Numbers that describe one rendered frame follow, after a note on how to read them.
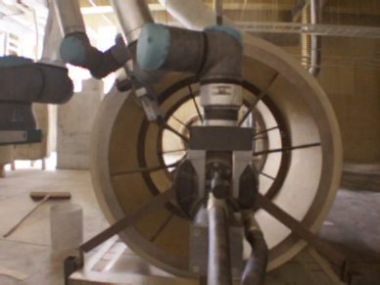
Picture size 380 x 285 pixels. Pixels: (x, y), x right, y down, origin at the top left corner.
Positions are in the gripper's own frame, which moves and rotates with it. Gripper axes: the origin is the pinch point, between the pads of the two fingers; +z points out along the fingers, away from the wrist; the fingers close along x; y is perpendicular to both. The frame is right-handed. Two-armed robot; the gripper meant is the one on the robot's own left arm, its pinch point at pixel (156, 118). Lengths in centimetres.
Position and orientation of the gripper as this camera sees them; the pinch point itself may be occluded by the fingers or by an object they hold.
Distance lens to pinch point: 92.7
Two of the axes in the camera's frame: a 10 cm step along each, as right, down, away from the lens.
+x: 1.0, 0.8, 9.9
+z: 3.7, 9.2, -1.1
